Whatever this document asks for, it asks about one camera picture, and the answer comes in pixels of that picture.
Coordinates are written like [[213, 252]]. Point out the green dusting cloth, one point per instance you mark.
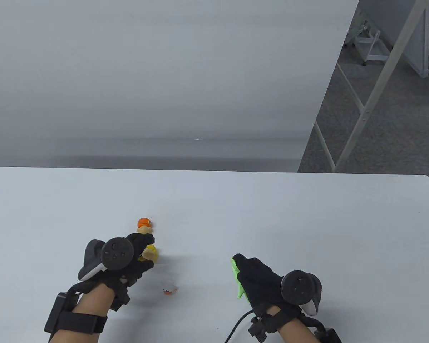
[[235, 268]]

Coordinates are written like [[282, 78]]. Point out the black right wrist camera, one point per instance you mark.
[[258, 328]]

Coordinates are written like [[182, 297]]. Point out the grey partition panel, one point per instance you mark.
[[416, 39]]

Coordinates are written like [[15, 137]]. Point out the black hand controller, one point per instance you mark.
[[300, 286], [116, 253]]

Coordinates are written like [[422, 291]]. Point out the white wheeled cart frame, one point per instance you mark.
[[373, 46]]

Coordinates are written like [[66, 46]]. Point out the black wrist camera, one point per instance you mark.
[[119, 298], [258, 328]]

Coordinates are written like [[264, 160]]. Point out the orange shell dog ornament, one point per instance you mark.
[[143, 223]]

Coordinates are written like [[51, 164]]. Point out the black left hand controller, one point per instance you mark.
[[116, 253]]

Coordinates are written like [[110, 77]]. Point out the black right hand controller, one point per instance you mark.
[[300, 286]]

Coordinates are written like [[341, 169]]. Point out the large white backdrop board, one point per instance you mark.
[[164, 71]]

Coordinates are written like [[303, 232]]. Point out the person's left hand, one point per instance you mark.
[[139, 243]]

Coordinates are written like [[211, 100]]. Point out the person's right hand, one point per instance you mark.
[[261, 282]]

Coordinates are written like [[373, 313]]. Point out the white metal table frame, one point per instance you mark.
[[379, 82]]

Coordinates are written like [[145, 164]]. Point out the person's left forearm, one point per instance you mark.
[[89, 303]]

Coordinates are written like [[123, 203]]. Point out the person's right forearm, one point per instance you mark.
[[296, 330]]

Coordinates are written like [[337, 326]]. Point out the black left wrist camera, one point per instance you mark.
[[119, 298]]

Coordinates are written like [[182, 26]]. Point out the small orange white ornament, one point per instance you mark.
[[167, 291]]

